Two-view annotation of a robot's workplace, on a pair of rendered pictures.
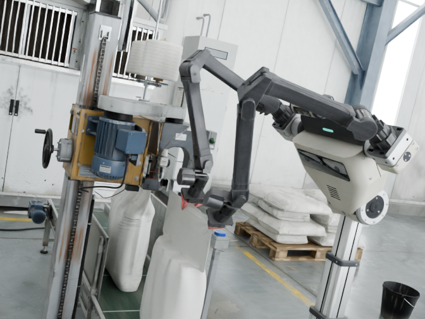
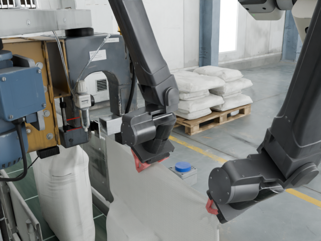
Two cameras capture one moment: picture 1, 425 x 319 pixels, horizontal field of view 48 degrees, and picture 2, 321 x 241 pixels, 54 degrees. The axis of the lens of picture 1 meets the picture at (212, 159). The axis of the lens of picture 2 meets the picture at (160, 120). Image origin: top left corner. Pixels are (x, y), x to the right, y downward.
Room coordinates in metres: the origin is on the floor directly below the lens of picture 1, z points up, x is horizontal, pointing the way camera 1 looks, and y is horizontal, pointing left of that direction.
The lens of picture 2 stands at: (1.27, 0.16, 1.40)
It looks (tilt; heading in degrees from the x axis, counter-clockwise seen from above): 19 degrees down; 350
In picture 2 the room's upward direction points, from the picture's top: 2 degrees counter-clockwise
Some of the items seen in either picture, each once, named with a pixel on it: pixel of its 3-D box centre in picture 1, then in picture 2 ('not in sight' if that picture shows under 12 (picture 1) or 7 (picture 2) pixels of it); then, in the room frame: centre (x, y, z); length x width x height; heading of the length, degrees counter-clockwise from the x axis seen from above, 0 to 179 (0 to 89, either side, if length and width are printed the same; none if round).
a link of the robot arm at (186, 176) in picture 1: (193, 171); (148, 114); (1.93, 0.07, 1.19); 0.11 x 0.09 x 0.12; 118
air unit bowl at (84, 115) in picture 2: (160, 173); (84, 118); (2.20, 0.22, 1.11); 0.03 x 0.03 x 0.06
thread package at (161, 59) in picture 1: (161, 61); not in sight; (2.07, 0.30, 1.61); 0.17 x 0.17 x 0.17
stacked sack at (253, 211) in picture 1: (272, 213); not in sight; (5.29, -0.78, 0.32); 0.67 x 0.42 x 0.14; 121
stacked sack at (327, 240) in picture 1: (333, 237); (227, 101); (5.23, -1.50, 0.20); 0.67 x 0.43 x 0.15; 117
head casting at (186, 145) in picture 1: (171, 145); (85, 70); (2.41, 0.22, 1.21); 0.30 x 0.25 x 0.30; 27
